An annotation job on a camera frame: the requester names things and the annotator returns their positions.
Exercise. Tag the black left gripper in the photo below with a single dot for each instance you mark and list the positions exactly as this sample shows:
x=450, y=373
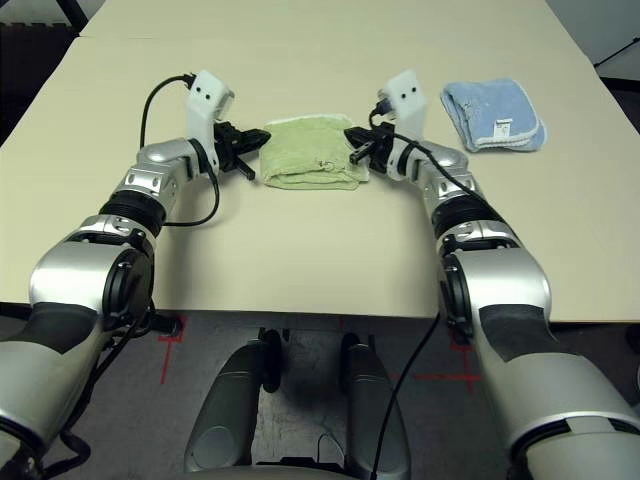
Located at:
x=230, y=145

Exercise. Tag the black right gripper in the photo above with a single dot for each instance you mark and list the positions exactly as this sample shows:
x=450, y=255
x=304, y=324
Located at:
x=382, y=150

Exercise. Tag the green swan towel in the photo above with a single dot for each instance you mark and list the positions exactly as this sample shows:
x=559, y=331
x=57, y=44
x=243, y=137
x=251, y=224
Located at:
x=305, y=150

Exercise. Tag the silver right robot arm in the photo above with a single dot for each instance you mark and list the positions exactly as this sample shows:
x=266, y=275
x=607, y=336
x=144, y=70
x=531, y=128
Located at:
x=500, y=285

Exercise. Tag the folded blue towel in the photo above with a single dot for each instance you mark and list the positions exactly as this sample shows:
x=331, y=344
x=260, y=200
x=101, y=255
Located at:
x=495, y=107

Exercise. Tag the black table foot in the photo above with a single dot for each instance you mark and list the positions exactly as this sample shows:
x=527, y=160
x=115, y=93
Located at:
x=167, y=325

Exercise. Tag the black foam floor mat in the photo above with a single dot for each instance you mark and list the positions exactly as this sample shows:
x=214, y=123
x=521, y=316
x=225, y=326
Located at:
x=25, y=75

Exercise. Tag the red floor tape cross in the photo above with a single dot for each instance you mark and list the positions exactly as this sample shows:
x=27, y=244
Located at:
x=467, y=375
x=165, y=360

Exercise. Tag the thin black stand bar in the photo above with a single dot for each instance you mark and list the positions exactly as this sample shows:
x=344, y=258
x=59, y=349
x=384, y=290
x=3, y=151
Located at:
x=617, y=50

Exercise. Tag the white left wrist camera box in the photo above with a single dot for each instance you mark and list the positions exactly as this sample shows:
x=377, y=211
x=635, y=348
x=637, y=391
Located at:
x=205, y=95

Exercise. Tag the black metal frame bar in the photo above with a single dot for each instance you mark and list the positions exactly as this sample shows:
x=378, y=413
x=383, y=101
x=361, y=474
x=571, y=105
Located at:
x=75, y=15

